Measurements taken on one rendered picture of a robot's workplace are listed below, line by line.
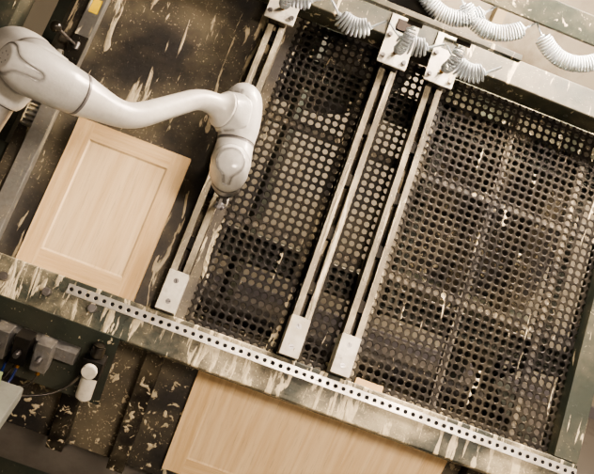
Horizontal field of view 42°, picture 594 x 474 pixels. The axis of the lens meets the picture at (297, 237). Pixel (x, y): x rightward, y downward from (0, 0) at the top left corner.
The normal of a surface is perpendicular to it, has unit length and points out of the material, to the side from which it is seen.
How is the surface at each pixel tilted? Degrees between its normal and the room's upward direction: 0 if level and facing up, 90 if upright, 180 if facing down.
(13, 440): 0
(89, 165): 58
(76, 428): 90
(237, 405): 90
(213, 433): 90
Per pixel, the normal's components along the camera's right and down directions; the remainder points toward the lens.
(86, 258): 0.14, -0.21
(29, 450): 0.36, -0.88
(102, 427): -0.05, 0.31
